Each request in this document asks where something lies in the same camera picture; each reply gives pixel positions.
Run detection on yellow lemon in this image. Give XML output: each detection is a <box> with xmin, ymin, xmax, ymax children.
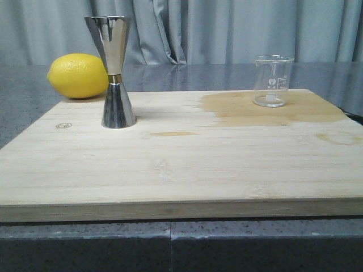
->
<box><xmin>47</xmin><ymin>53</ymin><xmax>108</xmax><ymax>99</ymax></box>

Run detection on wooden cutting board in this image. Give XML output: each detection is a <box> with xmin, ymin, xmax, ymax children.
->
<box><xmin>1</xmin><ymin>90</ymin><xmax>362</xmax><ymax>222</ymax></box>

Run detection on grey curtain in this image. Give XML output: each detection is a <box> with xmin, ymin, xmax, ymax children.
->
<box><xmin>1</xmin><ymin>1</ymin><xmax>362</xmax><ymax>65</ymax></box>

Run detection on clear glass beaker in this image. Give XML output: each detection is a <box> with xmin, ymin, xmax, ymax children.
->
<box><xmin>253</xmin><ymin>54</ymin><xmax>294</xmax><ymax>108</ymax></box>

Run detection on steel double jigger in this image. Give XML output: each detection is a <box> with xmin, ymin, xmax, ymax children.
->
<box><xmin>85</xmin><ymin>16</ymin><xmax>137</xmax><ymax>129</ymax></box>

